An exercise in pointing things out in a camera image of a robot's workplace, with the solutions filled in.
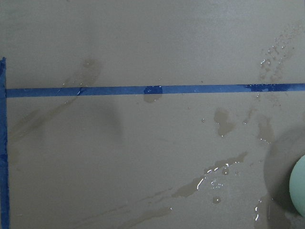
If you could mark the mint green bowl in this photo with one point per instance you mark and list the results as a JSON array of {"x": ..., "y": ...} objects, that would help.
[{"x": 297, "y": 186}]

